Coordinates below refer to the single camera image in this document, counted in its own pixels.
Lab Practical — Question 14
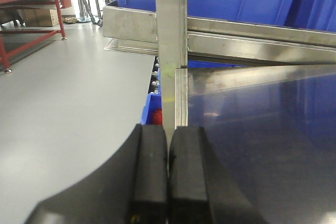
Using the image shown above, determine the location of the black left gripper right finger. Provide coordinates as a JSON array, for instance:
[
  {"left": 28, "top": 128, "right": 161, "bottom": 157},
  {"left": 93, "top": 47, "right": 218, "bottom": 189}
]
[{"left": 169, "top": 126, "right": 266, "bottom": 223}]

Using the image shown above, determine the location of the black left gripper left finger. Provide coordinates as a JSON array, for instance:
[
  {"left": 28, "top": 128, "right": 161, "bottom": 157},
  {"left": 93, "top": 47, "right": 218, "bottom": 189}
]
[{"left": 25, "top": 124, "right": 168, "bottom": 223}]

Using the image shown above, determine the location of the red object in bin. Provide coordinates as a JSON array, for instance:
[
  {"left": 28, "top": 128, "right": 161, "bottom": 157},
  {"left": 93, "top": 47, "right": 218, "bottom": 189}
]
[{"left": 152, "top": 109, "right": 163, "bottom": 125}]

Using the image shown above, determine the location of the blue bin lower shelf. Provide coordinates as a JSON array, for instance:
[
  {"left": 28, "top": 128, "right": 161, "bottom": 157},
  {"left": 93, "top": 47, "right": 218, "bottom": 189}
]
[{"left": 140, "top": 93, "right": 162, "bottom": 125}]

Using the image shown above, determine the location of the red metal conveyor table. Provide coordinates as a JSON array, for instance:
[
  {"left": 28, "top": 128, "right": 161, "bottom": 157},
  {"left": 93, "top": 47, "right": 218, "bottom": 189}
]
[{"left": 1, "top": 0, "right": 71, "bottom": 73}]

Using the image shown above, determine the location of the cardboard box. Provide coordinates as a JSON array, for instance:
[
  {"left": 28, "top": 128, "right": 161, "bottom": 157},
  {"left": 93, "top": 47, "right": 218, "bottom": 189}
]
[{"left": 22, "top": 9, "right": 59, "bottom": 27}]

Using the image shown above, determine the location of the stainless steel shelf frame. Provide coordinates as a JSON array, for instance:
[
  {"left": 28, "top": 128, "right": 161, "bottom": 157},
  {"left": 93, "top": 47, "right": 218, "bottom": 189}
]
[{"left": 103, "top": 0, "right": 335, "bottom": 134}]

